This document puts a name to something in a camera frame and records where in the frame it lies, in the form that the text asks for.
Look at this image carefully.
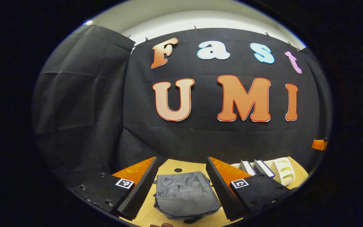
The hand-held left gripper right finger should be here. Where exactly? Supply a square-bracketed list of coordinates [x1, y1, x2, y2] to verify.
[205, 156, 299, 222]

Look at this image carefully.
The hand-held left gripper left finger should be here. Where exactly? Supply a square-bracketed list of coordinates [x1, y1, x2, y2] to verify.
[70, 157, 169, 221]

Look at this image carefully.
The grey photo cover book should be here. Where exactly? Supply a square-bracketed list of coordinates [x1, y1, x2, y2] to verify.
[239, 160, 257, 176]

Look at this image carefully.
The grey schoolbag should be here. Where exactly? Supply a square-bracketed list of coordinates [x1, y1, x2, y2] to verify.
[153, 171, 223, 224]

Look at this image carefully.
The white bookshelf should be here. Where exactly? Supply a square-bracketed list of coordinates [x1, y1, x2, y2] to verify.
[230, 157, 295, 186]

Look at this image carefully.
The blue photo cover book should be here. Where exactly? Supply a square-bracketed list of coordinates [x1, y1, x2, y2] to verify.
[253, 159, 276, 179]

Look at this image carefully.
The black backdrop cloth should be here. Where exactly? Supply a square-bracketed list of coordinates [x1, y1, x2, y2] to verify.
[32, 25, 331, 189]

